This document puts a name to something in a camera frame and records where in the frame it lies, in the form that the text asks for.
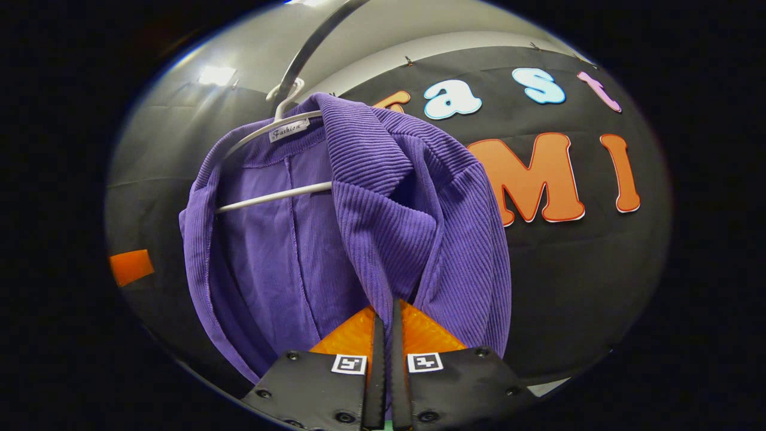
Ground black clothes rack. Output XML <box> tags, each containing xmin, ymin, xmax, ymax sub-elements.
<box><xmin>276</xmin><ymin>0</ymin><xmax>372</xmax><ymax>100</ymax></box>

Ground ceiling light panel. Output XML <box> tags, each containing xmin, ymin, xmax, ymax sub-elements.
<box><xmin>197</xmin><ymin>65</ymin><xmax>238</xmax><ymax>87</ymax></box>

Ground black backdrop cloth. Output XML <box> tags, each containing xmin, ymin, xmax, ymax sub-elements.
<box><xmin>105</xmin><ymin>45</ymin><xmax>674</xmax><ymax>397</ymax></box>

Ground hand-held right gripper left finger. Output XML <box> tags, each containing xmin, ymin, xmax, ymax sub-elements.
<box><xmin>241</xmin><ymin>305</ymin><xmax>387</xmax><ymax>431</ymax></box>

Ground white clothes hanger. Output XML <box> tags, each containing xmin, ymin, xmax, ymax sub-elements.
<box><xmin>214</xmin><ymin>78</ymin><xmax>333</xmax><ymax>215</ymax></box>

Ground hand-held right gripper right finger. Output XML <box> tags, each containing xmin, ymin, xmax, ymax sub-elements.
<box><xmin>392</xmin><ymin>299</ymin><xmax>534</xmax><ymax>431</ymax></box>

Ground purple ribbed shirt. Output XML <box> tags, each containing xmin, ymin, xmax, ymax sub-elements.
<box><xmin>178</xmin><ymin>92</ymin><xmax>513</xmax><ymax>420</ymax></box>

